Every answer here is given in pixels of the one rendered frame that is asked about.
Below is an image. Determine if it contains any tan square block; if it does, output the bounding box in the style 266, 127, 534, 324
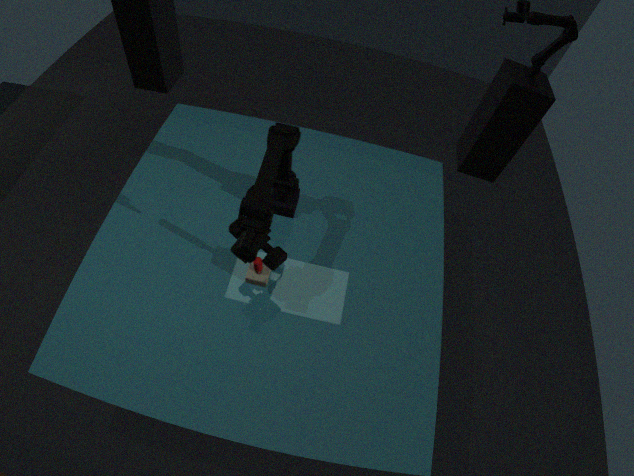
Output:
245, 262, 271, 287

